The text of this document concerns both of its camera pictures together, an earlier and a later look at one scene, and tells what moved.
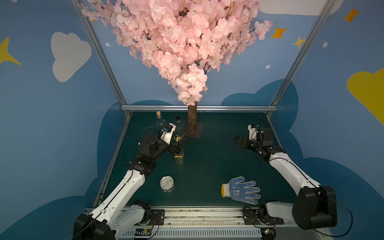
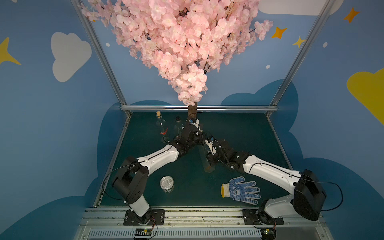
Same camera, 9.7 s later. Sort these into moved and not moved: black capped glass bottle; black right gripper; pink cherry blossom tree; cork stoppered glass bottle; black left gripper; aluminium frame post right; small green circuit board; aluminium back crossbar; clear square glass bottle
Moved: clear square glass bottle; black left gripper; black right gripper
Not moved: aluminium frame post right; cork stoppered glass bottle; pink cherry blossom tree; small green circuit board; aluminium back crossbar; black capped glass bottle
